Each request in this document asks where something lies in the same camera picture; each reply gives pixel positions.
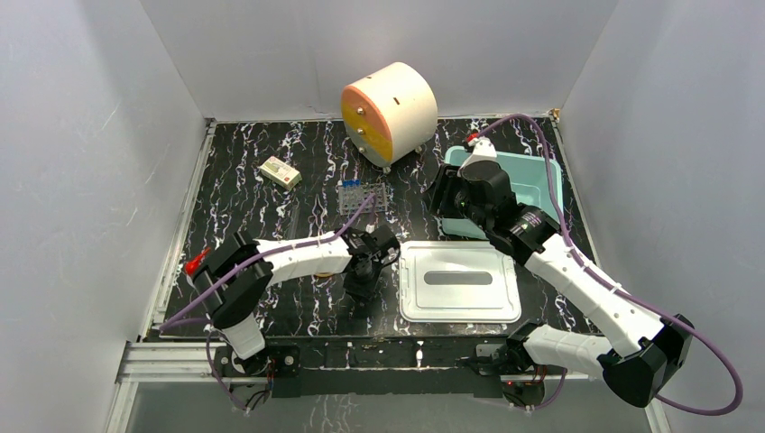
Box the light blue plastic bin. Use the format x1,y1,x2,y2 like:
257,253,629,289
441,146,563,240

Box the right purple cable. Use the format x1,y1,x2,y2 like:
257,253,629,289
468,113,744,417

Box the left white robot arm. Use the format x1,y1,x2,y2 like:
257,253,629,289
187,226,401,375

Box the clear graduated cylinder blue base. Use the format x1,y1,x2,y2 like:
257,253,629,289
284,202,300,240

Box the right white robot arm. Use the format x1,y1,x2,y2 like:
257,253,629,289
425,161,691,408

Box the small cream cardboard box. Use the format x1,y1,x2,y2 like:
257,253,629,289
259,156,302,190

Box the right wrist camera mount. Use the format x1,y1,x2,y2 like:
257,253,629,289
460,134,497,170

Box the clear test tube rack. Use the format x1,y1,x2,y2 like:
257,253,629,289
336,181,388,215

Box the metal crucible tongs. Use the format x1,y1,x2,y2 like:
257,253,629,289
309,195,327,235

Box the white bin lid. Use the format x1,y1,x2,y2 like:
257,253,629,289
398,241,521,324

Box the round cream drawer cabinet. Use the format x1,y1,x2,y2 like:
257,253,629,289
340,62,438,174

